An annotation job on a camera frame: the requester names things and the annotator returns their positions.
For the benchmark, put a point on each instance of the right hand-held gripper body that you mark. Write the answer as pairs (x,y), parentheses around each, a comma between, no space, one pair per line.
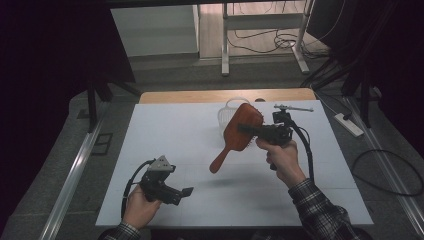
(278,133)

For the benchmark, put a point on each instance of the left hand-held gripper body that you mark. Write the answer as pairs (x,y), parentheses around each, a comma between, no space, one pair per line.
(156,185)

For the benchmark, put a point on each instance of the brown wooden hairbrush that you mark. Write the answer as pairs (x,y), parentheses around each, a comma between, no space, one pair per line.
(238,140)

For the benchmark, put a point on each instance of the white plastic mesh basket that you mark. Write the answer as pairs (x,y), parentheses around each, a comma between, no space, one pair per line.
(225,115)

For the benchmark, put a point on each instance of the person's right hand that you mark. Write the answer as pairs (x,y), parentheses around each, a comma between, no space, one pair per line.
(285,160)

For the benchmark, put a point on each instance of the person's left hand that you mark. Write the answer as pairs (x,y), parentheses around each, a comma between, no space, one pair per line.
(140,210)

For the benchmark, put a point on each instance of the dark round table grommet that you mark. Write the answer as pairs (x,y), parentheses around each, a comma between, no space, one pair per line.
(260,99)

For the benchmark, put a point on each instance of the white table cover sheet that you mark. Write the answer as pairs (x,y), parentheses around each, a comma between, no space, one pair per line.
(200,150)

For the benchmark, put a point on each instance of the white power strip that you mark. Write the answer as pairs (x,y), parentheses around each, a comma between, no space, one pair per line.
(349,125)

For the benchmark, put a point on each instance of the black metal stand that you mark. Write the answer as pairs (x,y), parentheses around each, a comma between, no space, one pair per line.
(365,100)
(91,106)

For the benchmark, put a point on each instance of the white cabinet panel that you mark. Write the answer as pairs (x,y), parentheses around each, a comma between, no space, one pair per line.
(155,31)

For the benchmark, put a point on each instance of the dark curtain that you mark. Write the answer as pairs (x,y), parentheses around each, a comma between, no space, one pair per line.
(50,50)
(400,66)

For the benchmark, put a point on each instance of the black rectangular floor frame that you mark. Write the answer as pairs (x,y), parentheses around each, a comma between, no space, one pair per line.
(101,144)

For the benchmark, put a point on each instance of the metal floor rail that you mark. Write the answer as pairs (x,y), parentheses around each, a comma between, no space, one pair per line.
(71,180)
(393,176)

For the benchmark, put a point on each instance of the white desk frame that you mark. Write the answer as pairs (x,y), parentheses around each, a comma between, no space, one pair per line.
(225,43)

